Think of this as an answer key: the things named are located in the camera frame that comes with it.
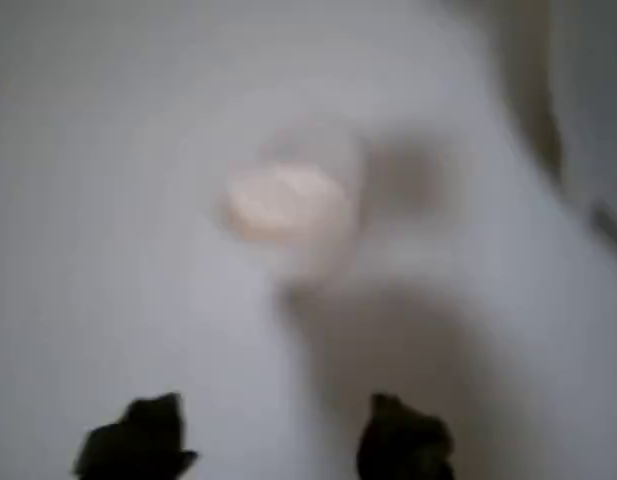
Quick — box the white rice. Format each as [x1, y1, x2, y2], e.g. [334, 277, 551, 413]
[227, 162, 353, 246]

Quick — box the translucent plastic cup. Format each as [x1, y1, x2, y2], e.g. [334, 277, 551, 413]
[221, 127, 365, 284]

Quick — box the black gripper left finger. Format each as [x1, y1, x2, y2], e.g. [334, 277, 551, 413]
[71, 392, 199, 480]

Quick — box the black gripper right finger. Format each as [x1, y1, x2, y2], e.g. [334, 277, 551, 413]
[356, 393, 455, 480]

